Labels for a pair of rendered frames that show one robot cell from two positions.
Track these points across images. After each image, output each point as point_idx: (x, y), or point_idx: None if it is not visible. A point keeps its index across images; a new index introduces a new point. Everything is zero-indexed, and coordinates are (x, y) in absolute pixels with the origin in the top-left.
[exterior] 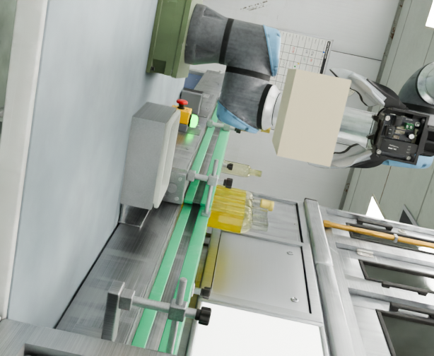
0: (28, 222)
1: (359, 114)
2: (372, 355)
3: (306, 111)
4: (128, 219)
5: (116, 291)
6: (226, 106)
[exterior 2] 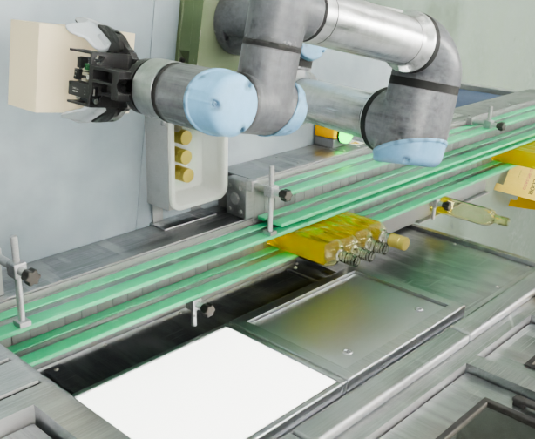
0: None
1: (356, 96)
2: (397, 437)
3: (18, 59)
4: (164, 222)
5: None
6: None
